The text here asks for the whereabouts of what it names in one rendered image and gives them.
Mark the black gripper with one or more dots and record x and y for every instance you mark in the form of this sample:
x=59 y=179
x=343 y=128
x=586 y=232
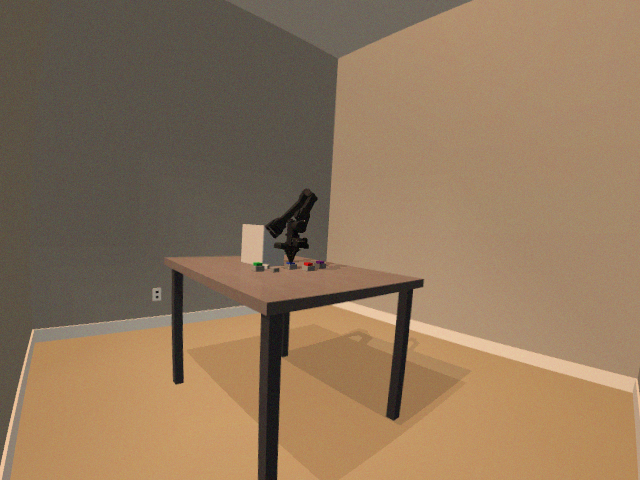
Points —
x=290 y=250

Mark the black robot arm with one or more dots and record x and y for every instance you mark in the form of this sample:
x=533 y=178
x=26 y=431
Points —
x=301 y=212

